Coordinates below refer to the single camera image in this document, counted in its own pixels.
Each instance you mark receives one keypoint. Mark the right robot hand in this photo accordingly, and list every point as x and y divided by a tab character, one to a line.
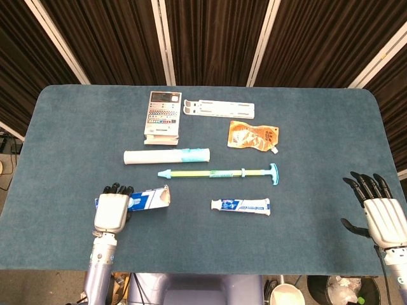
388	222

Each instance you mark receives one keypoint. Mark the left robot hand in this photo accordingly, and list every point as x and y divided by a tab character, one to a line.
111	213

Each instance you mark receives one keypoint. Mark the blue white toothpaste box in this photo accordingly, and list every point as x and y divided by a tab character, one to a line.
149	200

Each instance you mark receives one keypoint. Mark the white blue toothpaste tube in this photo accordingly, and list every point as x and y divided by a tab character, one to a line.
245	206

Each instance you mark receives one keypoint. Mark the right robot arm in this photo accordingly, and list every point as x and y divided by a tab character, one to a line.
399	273

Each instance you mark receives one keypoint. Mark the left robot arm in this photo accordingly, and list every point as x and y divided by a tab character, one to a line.
100	260

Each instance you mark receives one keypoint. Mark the purple robot base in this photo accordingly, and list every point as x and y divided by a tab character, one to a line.
197	292

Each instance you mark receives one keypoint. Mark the cardboard box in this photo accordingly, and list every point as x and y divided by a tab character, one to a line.
122	286

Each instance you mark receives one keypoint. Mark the grey white paint set box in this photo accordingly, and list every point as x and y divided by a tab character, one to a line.
162	114

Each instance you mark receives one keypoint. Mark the white roll with blue label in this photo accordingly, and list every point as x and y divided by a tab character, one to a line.
152	157

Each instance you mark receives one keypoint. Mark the teal table mat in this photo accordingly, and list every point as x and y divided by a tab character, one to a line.
79	143

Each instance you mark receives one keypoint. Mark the green teal long applicator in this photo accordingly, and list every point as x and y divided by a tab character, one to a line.
190	174

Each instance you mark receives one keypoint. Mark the black trash bin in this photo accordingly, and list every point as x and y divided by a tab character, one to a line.
318	289

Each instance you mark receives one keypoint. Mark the dark curtain partition panel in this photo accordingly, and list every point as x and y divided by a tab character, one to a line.
318	41
111	41
216	41
19	79
394	111

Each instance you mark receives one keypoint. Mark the white bowl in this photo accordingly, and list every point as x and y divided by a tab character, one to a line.
286	295

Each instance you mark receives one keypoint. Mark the white folding stand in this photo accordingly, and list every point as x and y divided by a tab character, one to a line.
222	108

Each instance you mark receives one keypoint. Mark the orange spout pouch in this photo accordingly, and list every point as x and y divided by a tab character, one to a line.
251	135

